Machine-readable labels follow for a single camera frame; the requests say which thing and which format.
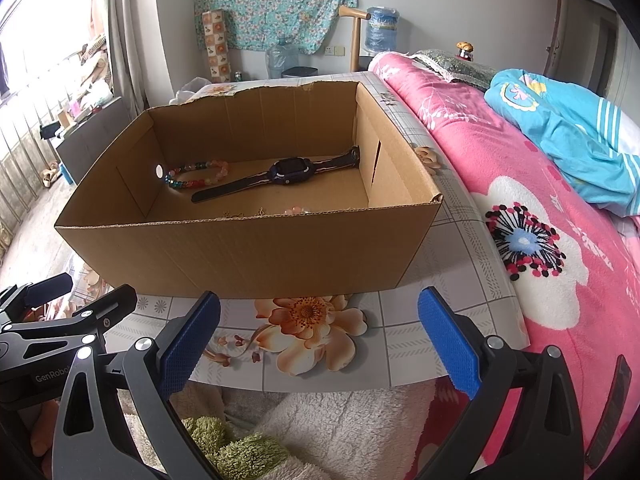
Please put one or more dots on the person's left hand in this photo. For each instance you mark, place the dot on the person's left hand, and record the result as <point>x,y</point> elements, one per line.
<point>45,425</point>

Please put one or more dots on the mushroom figurine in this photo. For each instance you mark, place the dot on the mushroom figurine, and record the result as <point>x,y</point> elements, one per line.
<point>465,47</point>

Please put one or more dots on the wall socket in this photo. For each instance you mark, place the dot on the wall socket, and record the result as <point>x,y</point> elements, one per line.
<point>335,51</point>

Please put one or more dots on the pink floral blanket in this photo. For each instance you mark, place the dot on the pink floral blanket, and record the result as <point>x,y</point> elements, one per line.
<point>475,160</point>

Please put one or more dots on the brown cardboard box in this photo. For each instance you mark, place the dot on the brown cardboard box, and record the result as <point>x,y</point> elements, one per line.
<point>225,260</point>

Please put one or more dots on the patterned paper roll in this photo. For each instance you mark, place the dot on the patterned paper roll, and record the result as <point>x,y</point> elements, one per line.
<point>216,45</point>

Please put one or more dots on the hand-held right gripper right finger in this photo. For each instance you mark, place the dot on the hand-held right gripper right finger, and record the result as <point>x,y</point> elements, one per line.
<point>450,340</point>

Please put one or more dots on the blue striped garment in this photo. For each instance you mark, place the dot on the blue striped garment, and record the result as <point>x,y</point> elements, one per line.
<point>565,130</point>

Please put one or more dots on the blue water jug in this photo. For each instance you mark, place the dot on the blue water jug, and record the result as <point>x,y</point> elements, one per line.
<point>382,30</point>

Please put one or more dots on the clear empty water bottle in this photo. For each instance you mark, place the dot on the clear empty water bottle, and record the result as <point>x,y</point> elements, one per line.
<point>280,60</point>

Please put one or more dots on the white plastic bag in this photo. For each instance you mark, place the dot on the white plastic bag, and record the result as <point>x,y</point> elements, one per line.
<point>192,87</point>

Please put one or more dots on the black smartwatch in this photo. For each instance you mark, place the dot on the black smartwatch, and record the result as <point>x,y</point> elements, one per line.
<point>285,170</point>

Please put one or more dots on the floral checked tablecloth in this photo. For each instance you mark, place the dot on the floral checked tablecloth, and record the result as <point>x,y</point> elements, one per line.
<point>410,320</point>

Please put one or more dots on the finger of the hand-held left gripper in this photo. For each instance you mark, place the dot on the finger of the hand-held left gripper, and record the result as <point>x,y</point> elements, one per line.
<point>110,305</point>
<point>50,287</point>

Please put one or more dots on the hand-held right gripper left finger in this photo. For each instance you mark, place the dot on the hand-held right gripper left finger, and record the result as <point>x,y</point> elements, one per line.
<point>187,345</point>

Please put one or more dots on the teal floral hanging cloth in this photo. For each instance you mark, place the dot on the teal floral hanging cloth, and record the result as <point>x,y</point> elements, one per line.
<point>275,0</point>

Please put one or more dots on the green fluffy towel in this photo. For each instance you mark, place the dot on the green fluffy towel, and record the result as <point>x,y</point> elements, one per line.
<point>240,455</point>

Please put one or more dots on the grey-green patterned pillow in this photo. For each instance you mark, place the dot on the grey-green patterned pillow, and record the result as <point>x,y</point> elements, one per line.
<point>450,67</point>

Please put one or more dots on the black bin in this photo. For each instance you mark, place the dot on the black bin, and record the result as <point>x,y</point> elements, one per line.
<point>300,72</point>

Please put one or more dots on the grey curtain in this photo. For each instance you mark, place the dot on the grey curtain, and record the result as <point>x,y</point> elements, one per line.
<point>125,35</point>

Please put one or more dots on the beige slippers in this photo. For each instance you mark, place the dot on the beige slippers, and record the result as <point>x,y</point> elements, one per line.
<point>50,174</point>

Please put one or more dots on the dark grey cabinet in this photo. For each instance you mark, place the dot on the dark grey cabinet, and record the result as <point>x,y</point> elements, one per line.
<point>95,135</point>

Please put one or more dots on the wooden door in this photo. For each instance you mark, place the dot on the wooden door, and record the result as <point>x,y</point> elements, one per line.
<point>560,35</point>

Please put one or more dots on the balcony railing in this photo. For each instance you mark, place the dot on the balcony railing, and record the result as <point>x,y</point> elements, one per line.
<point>20,185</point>

